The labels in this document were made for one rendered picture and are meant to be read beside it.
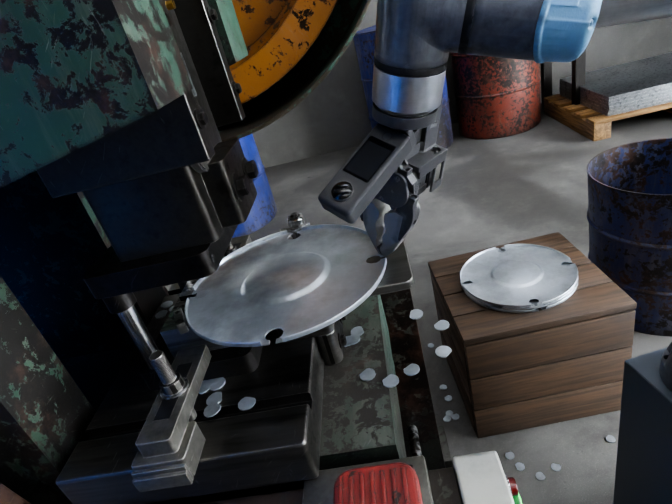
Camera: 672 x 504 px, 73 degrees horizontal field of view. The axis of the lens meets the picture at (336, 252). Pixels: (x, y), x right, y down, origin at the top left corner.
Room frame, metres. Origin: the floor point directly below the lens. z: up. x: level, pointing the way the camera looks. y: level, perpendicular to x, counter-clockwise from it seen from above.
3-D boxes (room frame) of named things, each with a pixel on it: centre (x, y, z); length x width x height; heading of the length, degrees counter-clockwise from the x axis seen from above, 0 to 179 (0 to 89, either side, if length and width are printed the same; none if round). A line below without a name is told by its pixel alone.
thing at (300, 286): (0.57, 0.08, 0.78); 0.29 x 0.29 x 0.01
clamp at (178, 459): (0.42, 0.23, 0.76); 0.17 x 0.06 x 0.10; 172
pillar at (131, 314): (0.51, 0.28, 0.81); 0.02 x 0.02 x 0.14
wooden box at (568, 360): (0.99, -0.45, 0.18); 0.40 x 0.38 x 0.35; 85
